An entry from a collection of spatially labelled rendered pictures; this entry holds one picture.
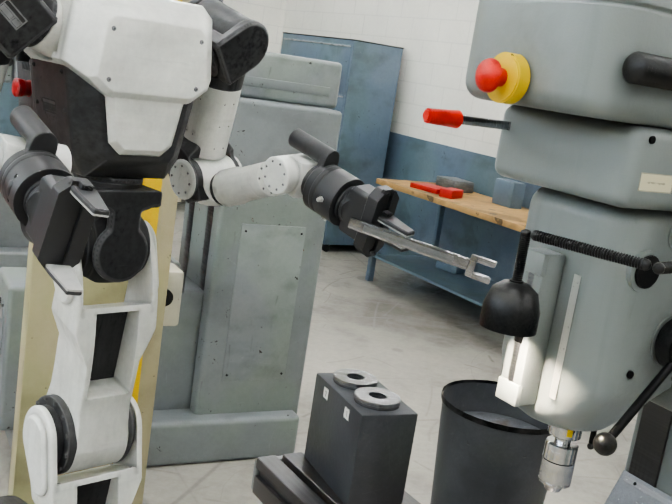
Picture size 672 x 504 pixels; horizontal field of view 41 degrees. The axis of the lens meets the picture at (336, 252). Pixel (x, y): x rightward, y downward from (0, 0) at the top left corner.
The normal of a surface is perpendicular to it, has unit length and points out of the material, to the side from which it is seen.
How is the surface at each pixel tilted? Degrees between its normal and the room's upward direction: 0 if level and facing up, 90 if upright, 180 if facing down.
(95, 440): 86
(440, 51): 90
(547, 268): 90
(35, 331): 90
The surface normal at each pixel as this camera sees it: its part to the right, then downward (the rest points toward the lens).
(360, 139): 0.51, 0.25
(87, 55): 0.00, 0.11
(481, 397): 0.22, 0.17
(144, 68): 0.69, 0.25
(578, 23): -0.66, 0.05
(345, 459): -0.90, -0.05
